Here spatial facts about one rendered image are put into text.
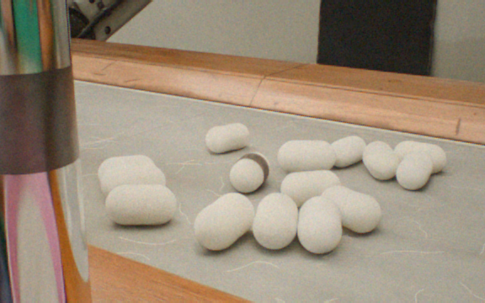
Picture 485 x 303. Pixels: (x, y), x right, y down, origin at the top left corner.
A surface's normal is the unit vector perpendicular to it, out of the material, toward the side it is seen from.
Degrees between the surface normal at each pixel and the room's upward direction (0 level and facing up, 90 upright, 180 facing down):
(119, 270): 0
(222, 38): 90
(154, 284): 0
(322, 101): 45
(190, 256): 0
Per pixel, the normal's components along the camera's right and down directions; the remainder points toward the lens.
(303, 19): -0.48, 0.26
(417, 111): -0.40, -0.50
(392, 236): 0.00, -0.95
